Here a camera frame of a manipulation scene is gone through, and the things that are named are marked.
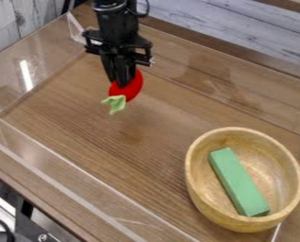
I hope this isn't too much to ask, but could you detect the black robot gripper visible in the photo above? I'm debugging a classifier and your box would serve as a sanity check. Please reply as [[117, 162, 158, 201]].
[[81, 29, 154, 87]]

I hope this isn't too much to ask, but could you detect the red plush strawberry toy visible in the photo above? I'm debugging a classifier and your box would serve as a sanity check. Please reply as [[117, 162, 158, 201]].
[[99, 68, 144, 116]]

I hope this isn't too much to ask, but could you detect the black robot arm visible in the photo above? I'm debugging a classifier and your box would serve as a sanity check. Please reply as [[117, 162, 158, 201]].
[[81, 0, 152, 88]]

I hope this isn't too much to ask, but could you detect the green rectangular block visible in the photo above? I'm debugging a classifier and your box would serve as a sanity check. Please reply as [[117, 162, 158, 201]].
[[208, 147, 270, 217]]

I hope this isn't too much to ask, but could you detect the wooden bowl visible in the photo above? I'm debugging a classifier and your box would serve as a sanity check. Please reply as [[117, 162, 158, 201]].
[[184, 127, 300, 233]]

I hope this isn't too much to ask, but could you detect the clear acrylic corner bracket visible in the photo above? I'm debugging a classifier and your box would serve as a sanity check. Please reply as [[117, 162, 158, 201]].
[[65, 12, 85, 45]]

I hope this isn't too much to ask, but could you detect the clear acrylic tray wall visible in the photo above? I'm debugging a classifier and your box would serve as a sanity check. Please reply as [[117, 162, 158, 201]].
[[0, 15, 300, 242]]

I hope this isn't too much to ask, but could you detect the black cable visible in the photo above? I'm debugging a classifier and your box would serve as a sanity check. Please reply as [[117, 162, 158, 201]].
[[0, 216, 17, 242]]

